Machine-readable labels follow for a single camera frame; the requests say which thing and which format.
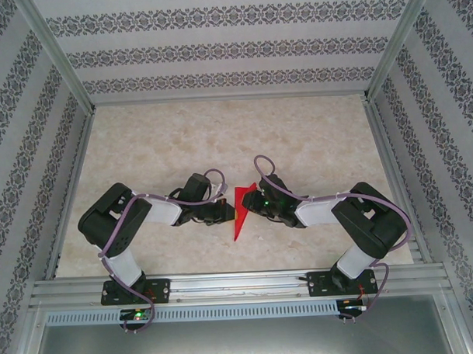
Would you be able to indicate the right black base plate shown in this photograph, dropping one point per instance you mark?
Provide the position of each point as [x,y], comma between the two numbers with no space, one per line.
[318,287]

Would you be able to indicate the controller board with green light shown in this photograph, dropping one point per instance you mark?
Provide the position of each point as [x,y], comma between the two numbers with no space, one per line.
[138,315]

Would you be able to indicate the aluminium frame post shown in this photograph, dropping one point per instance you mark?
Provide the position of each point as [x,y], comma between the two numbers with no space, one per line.
[58,55]
[397,43]

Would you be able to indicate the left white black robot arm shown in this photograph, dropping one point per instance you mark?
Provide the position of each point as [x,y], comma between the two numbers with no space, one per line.
[125,268]

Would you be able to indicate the grey sheet metal tray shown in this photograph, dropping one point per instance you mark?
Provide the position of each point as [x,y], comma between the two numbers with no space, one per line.
[242,344]

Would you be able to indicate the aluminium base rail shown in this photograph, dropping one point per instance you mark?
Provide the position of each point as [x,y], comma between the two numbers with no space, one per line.
[240,285]

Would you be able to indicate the aluminium side floor rail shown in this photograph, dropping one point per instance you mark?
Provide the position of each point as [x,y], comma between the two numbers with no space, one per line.
[70,190]
[389,156]

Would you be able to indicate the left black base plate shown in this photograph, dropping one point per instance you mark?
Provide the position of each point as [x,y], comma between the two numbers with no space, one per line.
[160,290]

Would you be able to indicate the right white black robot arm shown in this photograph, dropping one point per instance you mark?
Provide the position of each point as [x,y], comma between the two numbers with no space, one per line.
[317,215]

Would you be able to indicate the controller board with white plug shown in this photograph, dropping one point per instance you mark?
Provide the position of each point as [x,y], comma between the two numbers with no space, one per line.
[351,308]

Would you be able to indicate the aluminium frame cross beam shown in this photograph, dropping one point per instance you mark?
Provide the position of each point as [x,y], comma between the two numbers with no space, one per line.
[230,97]

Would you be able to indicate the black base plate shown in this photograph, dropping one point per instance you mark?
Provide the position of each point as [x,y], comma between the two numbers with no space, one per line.
[318,287]
[160,290]

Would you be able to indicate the red paper sheet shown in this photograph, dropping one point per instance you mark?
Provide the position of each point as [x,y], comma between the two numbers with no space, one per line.
[238,225]

